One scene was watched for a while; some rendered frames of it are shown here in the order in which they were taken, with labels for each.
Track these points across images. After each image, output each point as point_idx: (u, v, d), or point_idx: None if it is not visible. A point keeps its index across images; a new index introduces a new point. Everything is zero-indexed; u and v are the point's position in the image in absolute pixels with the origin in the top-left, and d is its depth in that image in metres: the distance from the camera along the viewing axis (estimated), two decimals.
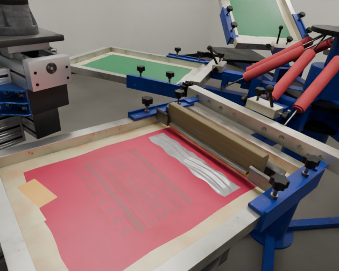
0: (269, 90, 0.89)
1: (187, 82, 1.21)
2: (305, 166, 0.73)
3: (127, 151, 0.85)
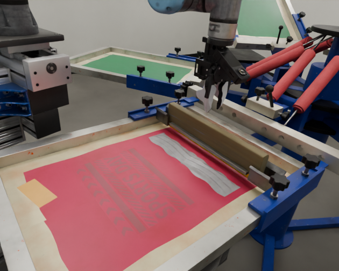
0: (269, 90, 0.89)
1: (187, 82, 1.21)
2: (305, 166, 0.73)
3: (127, 151, 0.85)
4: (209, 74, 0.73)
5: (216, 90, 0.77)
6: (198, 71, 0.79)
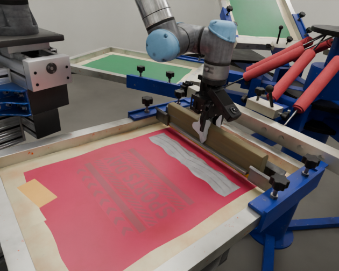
0: (269, 90, 0.89)
1: (187, 82, 1.21)
2: (305, 166, 0.73)
3: (127, 151, 0.85)
4: (203, 111, 0.78)
5: (210, 123, 0.82)
6: (193, 105, 0.84)
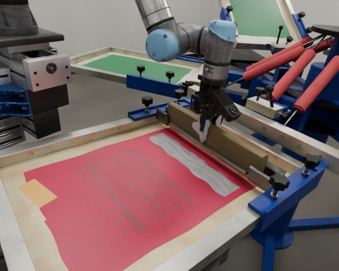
0: (269, 90, 0.89)
1: (187, 82, 1.21)
2: (305, 166, 0.73)
3: (127, 151, 0.85)
4: (203, 111, 0.78)
5: (210, 123, 0.82)
6: (193, 105, 0.84)
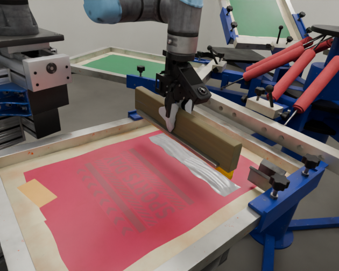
0: (269, 90, 0.89)
1: None
2: (305, 166, 0.73)
3: (127, 151, 0.85)
4: (168, 92, 0.66)
5: (178, 108, 0.70)
6: (159, 87, 0.72)
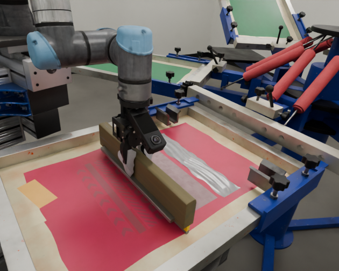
0: (269, 90, 0.89)
1: (187, 82, 1.21)
2: (305, 166, 0.73)
3: None
4: (122, 138, 0.62)
5: (135, 153, 0.66)
6: (117, 130, 0.68)
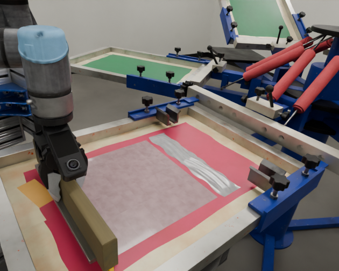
0: (269, 90, 0.89)
1: (187, 82, 1.21)
2: (305, 166, 0.73)
3: None
4: (39, 161, 0.52)
5: (60, 176, 0.56)
6: None
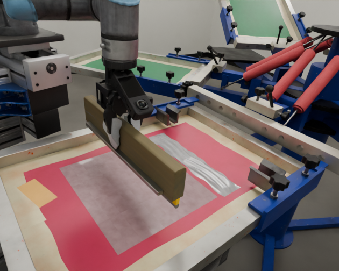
0: (269, 90, 0.89)
1: (187, 82, 1.21)
2: (305, 166, 0.73)
3: None
4: (106, 105, 0.56)
5: (121, 122, 0.60)
6: (101, 98, 0.62)
